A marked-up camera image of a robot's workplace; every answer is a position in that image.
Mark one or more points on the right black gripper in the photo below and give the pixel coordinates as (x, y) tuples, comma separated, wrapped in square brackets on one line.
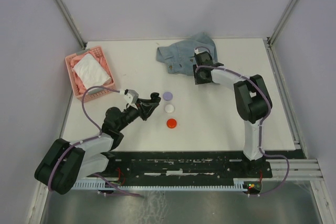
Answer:
[(197, 80)]

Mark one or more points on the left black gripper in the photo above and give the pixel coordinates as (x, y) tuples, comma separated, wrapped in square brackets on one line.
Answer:
[(144, 107)]

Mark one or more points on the purple earbud case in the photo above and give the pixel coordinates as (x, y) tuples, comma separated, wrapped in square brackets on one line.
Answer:
[(167, 96)]

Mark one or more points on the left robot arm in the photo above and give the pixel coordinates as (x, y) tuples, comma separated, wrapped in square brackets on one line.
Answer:
[(66, 162)]

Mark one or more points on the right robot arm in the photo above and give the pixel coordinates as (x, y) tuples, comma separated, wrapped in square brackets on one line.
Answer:
[(253, 102)]

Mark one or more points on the blue denim jacket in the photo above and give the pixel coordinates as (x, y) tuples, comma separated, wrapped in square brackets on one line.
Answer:
[(179, 57)]

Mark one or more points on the pink plastic basket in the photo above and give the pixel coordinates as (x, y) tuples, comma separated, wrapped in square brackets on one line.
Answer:
[(77, 87)]

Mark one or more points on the white folded cloth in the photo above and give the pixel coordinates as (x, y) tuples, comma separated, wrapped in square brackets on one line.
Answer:
[(90, 72)]

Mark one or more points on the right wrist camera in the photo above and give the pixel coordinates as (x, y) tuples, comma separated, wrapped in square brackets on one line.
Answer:
[(203, 58)]

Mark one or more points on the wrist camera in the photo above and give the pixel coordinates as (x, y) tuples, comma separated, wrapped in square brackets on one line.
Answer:
[(203, 58), (130, 96)]

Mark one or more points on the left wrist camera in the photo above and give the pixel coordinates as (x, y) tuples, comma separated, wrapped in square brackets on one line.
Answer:
[(130, 96)]

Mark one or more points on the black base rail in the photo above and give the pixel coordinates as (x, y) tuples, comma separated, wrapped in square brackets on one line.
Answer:
[(201, 168)]

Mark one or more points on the right aluminium frame post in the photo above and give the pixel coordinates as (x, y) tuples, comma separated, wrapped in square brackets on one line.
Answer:
[(282, 22)]

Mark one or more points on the aluminium frame post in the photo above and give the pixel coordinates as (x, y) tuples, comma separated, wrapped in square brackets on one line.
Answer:
[(70, 22), (282, 22)]

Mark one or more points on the left aluminium frame post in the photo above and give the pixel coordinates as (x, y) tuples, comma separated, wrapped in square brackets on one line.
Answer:
[(70, 22)]

